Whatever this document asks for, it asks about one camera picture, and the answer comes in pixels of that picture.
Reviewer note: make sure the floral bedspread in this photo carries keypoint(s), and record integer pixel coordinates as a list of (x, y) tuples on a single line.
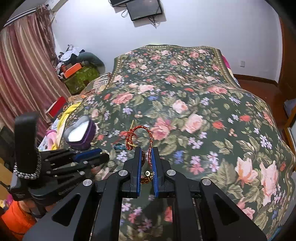
[(202, 121)]

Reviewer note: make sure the orange box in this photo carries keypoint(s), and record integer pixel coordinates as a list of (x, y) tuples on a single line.
[(72, 70)]

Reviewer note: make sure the purple heart-shaped jewelry box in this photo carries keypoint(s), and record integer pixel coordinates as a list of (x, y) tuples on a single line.
[(80, 134)]

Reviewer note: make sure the pink soft item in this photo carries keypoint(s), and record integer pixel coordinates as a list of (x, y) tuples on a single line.
[(51, 138)]

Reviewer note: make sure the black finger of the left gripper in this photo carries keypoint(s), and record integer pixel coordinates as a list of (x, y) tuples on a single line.
[(94, 161)]

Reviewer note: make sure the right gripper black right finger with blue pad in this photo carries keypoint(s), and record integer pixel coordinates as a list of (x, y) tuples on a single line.
[(169, 183)]

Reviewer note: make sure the red and white box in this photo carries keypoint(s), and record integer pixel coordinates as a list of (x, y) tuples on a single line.
[(56, 108)]

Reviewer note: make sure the black wall monitor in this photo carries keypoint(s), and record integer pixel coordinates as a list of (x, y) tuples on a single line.
[(139, 9)]

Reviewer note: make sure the striped pink curtain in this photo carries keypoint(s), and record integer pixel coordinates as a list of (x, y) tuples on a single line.
[(29, 81)]

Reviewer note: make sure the grey garment on pile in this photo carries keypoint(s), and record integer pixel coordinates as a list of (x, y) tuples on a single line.
[(91, 59)]

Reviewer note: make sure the green patterned covered box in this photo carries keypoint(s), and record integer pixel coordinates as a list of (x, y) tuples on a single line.
[(80, 79)]

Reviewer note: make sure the yellow cloth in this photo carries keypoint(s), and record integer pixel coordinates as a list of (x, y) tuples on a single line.
[(62, 123)]

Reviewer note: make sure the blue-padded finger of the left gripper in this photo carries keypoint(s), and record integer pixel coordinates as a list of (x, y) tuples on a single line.
[(84, 155)]

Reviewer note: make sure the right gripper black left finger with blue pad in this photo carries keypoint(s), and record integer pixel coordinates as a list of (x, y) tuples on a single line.
[(124, 183)]

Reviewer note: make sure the orange sleeve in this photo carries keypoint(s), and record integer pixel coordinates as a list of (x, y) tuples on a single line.
[(17, 221)]

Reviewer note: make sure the patchwork striped quilt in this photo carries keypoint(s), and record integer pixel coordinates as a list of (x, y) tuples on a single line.
[(97, 85)]

